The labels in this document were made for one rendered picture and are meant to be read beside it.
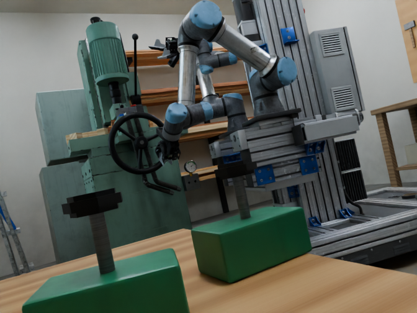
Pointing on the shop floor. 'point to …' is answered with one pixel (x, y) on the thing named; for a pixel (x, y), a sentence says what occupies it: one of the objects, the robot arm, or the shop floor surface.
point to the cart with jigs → (208, 268)
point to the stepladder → (13, 239)
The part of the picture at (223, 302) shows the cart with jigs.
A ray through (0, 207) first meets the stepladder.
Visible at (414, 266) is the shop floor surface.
